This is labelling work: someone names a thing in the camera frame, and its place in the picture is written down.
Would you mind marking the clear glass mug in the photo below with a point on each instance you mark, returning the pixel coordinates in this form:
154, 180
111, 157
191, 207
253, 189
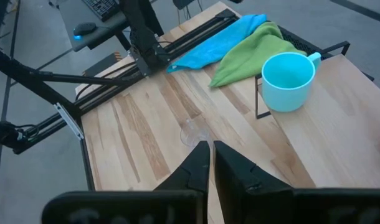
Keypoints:
191, 135

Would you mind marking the blue cloth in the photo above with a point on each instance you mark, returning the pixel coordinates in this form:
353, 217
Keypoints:
215, 46

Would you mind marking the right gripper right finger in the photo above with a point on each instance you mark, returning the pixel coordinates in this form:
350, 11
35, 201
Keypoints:
246, 193

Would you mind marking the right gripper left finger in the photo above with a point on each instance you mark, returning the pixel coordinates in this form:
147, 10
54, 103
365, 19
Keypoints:
193, 171

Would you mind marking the teal mug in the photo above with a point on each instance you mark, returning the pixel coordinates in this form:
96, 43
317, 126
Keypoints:
286, 93

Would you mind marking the black keyboard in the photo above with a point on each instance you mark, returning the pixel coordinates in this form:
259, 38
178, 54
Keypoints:
101, 7

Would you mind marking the black computer mouse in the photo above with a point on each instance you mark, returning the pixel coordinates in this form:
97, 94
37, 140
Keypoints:
84, 28

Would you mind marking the black perforated metal box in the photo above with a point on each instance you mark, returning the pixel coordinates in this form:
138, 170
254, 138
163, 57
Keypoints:
305, 45

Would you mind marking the green cloth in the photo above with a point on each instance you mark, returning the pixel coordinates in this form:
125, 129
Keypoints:
249, 56

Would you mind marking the grey side desk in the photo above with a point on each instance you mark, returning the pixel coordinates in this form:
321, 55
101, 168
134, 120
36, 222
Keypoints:
71, 15

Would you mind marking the wooden shelf with black frame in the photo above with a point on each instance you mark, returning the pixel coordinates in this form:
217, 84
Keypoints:
333, 124

